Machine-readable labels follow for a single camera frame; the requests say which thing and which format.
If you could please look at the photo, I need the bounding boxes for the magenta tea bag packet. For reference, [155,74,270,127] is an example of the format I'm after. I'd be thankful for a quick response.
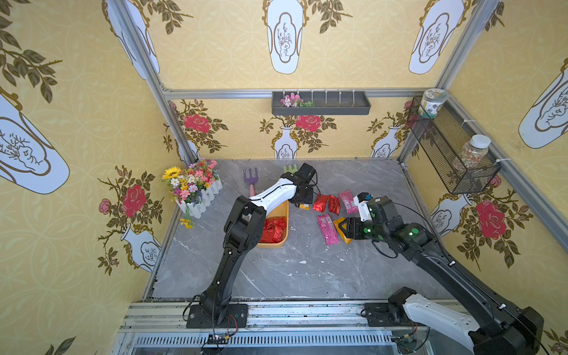
[317,214,340,246]

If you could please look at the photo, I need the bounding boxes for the pink tea bag packet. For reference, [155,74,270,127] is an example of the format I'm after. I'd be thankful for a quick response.
[339,190,358,214]

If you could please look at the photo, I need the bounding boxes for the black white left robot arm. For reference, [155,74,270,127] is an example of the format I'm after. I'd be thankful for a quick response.
[186,164,316,328]

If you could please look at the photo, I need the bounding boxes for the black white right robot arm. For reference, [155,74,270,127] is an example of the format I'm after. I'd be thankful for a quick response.
[339,192,544,354]

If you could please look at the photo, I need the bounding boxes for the orange oval storage box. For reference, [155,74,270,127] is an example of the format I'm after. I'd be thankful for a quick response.
[257,202,289,249]

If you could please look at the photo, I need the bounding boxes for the small pink flowers on shelf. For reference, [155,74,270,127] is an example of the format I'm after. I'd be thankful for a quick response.
[280,93,314,108]

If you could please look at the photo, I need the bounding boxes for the flower bouquet white fence planter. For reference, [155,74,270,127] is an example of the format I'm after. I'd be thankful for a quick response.
[162,159,223,227]

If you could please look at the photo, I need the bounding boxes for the clear jar white lid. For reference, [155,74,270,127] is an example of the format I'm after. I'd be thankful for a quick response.
[452,135,492,172]

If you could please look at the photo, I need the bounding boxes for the patterned tin jar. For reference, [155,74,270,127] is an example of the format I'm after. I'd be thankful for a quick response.
[418,88,448,118]

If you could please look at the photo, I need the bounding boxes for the small circuit board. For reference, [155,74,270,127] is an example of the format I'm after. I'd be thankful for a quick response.
[206,334,232,346]

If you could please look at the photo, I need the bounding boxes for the green toy rake wooden handle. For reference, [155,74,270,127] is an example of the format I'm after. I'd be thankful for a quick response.
[283,164,298,174]

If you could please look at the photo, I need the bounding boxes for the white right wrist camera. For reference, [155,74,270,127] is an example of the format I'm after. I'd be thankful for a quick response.
[354,192,372,222]

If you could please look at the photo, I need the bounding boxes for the purple toy fork pink handle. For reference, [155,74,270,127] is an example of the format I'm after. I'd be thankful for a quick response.
[243,167,259,197]

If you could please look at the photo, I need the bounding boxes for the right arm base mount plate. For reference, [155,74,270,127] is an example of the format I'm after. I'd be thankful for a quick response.
[360,303,409,327]

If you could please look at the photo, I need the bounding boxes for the grey wall shelf tray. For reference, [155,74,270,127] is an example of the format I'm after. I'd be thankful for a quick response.
[272,90,371,116]

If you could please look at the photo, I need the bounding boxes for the black wire mesh basket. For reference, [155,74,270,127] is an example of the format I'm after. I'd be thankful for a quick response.
[408,97,501,195]

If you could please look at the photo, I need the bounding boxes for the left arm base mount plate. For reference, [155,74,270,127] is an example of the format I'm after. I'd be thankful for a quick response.
[183,303,249,329]

